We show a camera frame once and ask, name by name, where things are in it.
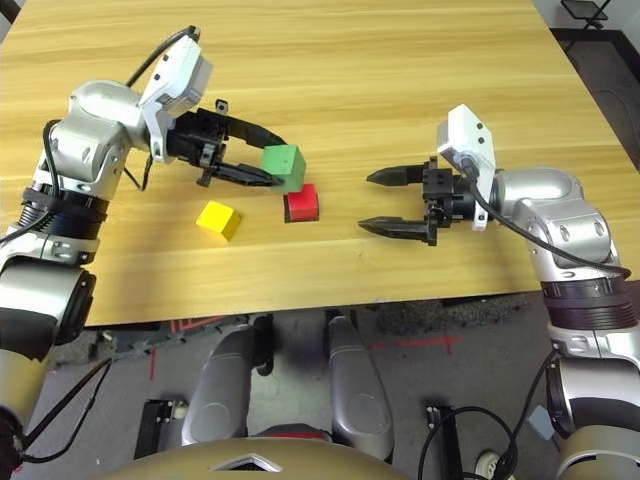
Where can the red wooden block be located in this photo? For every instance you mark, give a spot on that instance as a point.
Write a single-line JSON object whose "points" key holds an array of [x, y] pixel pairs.
{"points": [[302, 205]]}

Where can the khaki robot torso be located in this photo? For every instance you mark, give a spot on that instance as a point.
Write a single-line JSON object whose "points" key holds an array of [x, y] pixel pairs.
{"points": [[200, 465]]}

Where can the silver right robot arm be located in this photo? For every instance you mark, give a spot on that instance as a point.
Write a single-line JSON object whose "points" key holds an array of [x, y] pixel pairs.
{"points": [[565, 215]]}

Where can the green wooden block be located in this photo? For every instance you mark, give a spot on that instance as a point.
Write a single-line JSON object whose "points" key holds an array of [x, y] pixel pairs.
{"points": [[285, 165]]}

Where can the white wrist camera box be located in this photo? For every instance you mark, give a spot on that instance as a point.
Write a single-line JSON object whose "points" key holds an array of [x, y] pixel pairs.
{"points": [[467, 137], [177, 70]]}

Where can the black frame with white caster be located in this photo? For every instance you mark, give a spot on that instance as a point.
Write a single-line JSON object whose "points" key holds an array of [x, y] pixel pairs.
{"points": [[150, 425]]}

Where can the black metal floor bracket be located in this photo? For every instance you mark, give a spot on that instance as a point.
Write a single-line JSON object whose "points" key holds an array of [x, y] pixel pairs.
{"points": [[434, 417]]}

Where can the white mesh sneaker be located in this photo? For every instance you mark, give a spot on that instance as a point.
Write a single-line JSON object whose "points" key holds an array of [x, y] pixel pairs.
{"points": [[492, 467]]}

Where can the silver robot leg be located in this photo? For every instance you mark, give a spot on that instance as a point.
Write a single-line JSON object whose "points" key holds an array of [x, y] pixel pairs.
{"points": [[220, 390], [357, 395]]}

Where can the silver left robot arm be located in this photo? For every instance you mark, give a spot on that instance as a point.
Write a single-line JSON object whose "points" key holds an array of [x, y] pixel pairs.
{"points": [[95, 135]]}

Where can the grey blue adapter box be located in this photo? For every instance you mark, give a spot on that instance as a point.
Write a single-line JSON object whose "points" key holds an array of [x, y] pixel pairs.
{"points": [[542, 422]]}

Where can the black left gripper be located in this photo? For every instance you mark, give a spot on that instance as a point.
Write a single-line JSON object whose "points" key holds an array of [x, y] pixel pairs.
{"points": [[195, 137]]}

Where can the yellow wooden block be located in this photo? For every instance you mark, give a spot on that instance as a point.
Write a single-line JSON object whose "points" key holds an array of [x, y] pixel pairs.
{"points": [[215, 216]]}

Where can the silver left robot leg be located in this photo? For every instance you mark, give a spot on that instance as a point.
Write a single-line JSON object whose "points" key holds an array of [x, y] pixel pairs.
{"points": [[220, 390]]}

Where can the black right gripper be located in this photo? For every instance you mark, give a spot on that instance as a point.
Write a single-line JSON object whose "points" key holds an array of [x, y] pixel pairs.
{"points": [[442, 192]]}

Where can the silver right robot leg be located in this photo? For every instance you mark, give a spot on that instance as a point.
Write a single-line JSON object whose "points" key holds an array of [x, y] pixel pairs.
{"points": [[357, 395]]}

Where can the black metal frame bar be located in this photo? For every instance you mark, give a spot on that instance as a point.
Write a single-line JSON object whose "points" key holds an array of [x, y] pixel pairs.
{"points": [[5, 10]]}

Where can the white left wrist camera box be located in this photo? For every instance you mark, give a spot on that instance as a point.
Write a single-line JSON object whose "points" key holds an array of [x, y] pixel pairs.
{"points": [[177, 70]]}

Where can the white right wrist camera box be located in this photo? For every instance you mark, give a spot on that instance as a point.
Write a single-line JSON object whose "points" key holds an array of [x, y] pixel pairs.
{"points": [[467, 137]]}

